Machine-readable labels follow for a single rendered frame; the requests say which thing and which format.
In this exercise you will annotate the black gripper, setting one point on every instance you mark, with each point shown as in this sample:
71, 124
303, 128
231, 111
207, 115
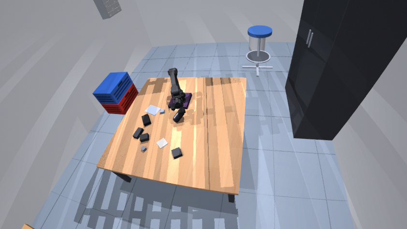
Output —
181, 110

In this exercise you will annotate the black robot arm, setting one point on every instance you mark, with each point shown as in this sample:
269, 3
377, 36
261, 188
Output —
176, 91

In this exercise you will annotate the white flat rectangular sheet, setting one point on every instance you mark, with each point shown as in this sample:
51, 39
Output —
152, 110

